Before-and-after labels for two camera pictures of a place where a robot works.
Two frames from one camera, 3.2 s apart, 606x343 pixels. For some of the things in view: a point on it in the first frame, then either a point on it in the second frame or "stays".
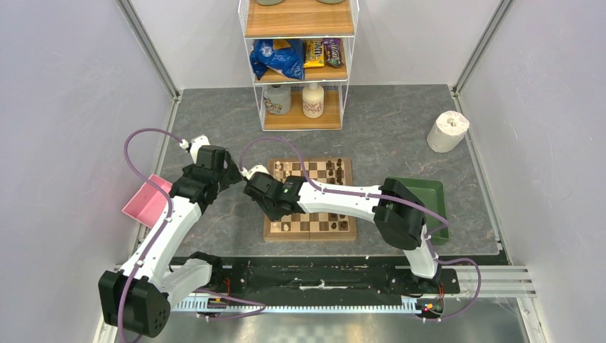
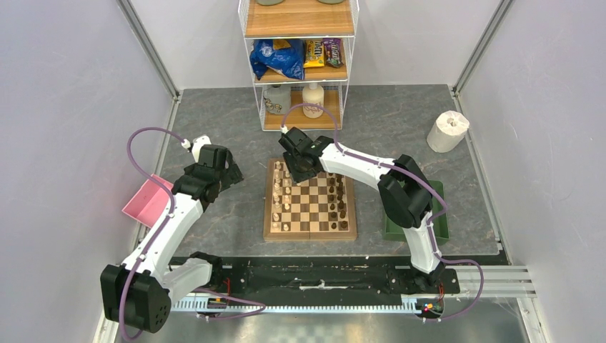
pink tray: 147,204 stays
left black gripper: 231,174 stays
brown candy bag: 333,52 stays
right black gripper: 273,216 → 296,175
